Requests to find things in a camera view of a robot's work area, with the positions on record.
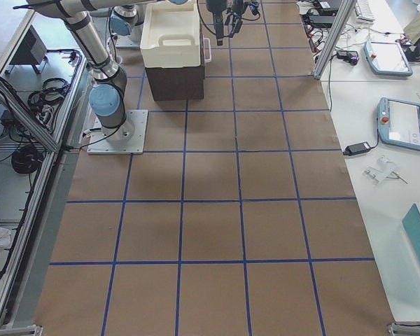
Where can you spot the blue teach pendant right far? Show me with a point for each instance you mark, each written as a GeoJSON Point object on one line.
{"type": "Point", "coordinates": [387, 59]}

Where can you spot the dark brown wooden cabinet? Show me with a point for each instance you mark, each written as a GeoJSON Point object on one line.
{"type": "Point", "coordinates": [171, 84]}

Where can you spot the aluminium frame post right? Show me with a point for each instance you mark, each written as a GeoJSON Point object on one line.
{"type": "Point", "coordinates": [338, 25]}

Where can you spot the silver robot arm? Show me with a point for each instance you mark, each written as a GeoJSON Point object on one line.
{"type": "Point", "coordinates": [123, 19]}
{"type": "Point", "coordinates": [107, 98]}

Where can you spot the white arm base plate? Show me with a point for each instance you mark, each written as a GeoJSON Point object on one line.
{"type": "Point", "coordinates": [130, 41]}
{"type": "Point", "coordinates": [130, 138]}

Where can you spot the blue teach pendant right near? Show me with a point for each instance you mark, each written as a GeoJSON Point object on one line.
{"type": "Point", "coordinates": [398, 123]}

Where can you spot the white plastic tray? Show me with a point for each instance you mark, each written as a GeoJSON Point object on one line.
{"type": "Point", "coordinates": [171, 35]}

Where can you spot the white drawer handle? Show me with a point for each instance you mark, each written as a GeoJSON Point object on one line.
{"type": "Point", "coordinates": [207, 50]}

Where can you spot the blue teach pendant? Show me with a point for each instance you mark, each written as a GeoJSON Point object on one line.
{"type": "Point", "coordinates": [387, 59]}
{"type": "Point", "coordinates": [398, 123]}

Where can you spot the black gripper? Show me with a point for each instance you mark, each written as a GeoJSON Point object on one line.
{"type": "Point", "coordinates": [214, 7]}
{"type": "Point", "coordinates": [235, 20]}

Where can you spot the black power adapter right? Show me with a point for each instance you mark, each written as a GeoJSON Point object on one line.
{"type": "Point", "coordinates": [357, 149]}

